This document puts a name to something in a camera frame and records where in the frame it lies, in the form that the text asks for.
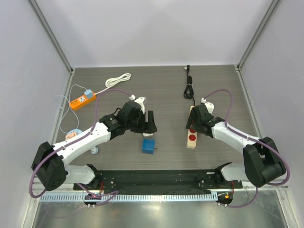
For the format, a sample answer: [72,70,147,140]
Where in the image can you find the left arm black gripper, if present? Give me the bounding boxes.
[126,110,157,134]

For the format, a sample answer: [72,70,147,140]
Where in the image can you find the blue cube plug adapter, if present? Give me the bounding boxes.
[142,139,156,154]

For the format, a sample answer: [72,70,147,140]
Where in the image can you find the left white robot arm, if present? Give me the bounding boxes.
[31,97,157,191]

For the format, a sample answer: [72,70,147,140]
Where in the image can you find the white square plug adapter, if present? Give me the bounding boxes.
[143,133,154,137]

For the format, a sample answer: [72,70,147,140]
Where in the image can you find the thin white usb cable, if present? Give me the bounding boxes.
[54,84,86,134]

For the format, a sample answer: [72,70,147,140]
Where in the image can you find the white slotted cable duct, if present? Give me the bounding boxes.
[39,192,218,203]

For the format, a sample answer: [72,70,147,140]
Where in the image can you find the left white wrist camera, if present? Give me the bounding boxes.
[129,95,146,113]

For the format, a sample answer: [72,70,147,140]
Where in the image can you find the white power cord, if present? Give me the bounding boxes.
[95,72,132,95]

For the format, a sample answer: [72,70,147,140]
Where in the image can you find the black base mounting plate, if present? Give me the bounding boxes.
[83,170,243,195]

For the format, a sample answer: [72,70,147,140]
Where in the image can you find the round blue pink socket hub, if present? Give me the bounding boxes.
[65,129,82,140]

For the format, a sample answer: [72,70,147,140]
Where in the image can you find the beige power strip red sockets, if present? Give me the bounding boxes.
[186,105,198,150]

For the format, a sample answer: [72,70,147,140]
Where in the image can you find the black power cord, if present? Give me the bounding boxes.
[182,65,197,106]

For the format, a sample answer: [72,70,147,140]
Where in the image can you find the light blue usb charger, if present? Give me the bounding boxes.
[84,89,94,99]

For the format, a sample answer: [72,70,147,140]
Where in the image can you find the orange power strip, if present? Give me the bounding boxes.
[69,93,96,111]

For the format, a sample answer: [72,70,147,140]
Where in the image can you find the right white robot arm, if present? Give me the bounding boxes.
[186,102,287,188]

